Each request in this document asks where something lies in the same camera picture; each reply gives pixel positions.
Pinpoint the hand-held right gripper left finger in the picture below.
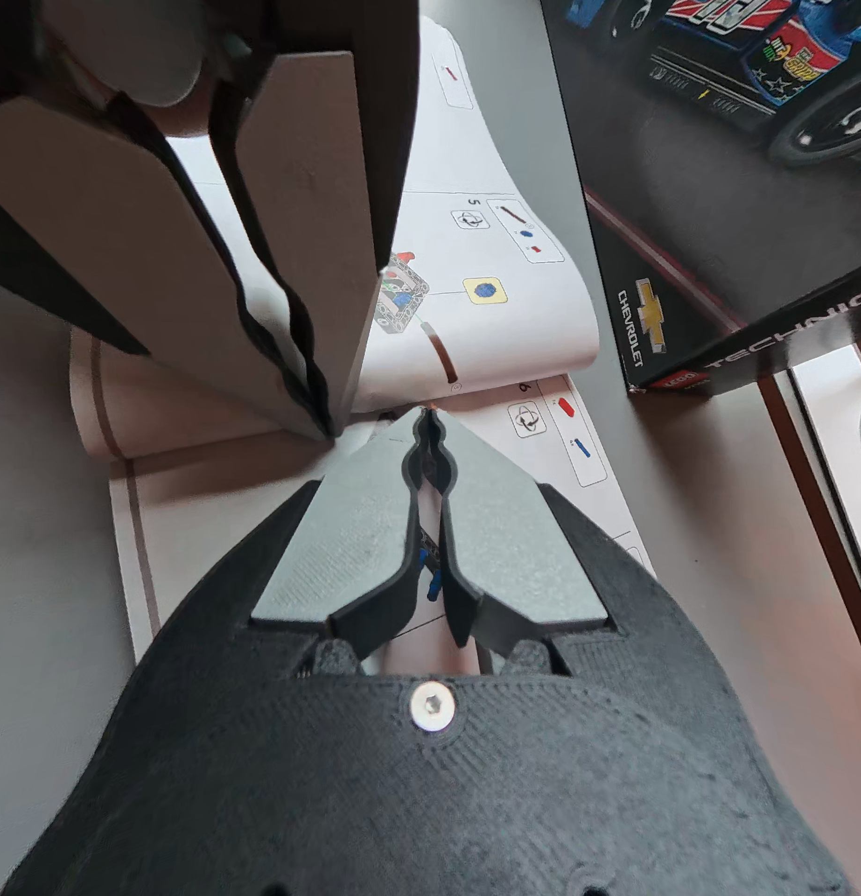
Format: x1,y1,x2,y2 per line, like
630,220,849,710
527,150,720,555
250,408,431,660

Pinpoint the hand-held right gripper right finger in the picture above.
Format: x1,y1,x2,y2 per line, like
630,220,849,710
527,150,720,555
429,409,609,674

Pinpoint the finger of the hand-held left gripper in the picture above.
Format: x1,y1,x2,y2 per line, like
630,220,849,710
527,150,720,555
0,94,335,441
210,49,381,434

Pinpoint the lego instruction booklet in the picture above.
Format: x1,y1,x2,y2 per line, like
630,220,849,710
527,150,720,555
70,14,657,666

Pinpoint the lego set box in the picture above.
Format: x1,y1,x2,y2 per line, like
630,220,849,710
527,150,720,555
539,0,861,398

